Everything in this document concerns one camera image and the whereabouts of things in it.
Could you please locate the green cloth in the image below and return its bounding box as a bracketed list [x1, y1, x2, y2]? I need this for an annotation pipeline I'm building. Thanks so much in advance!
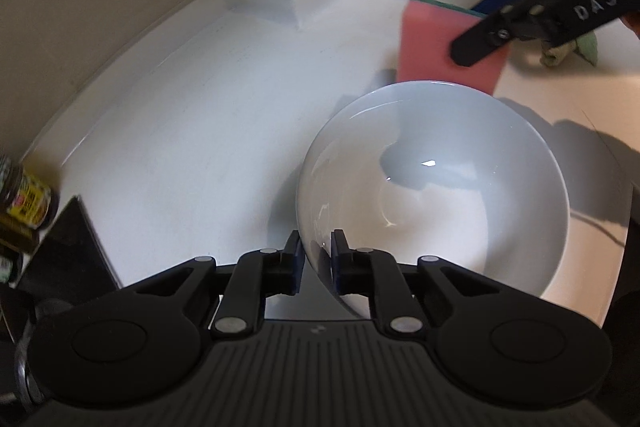
[540, 32, 601, 68]

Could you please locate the yellow label jar checkered lid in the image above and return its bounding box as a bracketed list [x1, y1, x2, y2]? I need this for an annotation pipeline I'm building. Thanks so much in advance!
[0, 157, 60, 228]

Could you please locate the pink and green sponge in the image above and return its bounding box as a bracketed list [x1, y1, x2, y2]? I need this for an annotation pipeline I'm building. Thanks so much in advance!
[397, 0, 512, 96]

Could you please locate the white patterned bowl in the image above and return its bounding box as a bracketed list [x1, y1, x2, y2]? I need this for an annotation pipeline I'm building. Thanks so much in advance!
[295, 80, 571, 320]

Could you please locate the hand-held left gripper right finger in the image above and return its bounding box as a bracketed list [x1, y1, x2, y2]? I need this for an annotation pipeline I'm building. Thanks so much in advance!
[331, 229, 501, 341]

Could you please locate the black glass gas stove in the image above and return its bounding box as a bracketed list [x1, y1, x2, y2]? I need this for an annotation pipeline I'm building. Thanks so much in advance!
[17, 195, 123, 308]

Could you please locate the metal stove burner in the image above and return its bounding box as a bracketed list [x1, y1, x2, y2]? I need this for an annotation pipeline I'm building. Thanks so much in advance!
[0, 287, 76, 413]

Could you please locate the clear bottle yellow cap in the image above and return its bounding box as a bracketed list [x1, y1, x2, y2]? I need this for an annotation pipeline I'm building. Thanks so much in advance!
[0, 254, 21, 284]

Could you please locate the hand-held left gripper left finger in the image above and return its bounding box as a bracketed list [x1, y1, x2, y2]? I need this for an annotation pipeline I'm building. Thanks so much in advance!
[132, 229, 305, 341]

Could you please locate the dark bottle black cap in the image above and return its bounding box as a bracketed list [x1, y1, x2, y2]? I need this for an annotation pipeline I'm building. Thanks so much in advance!
[0, 223, 41, 256]

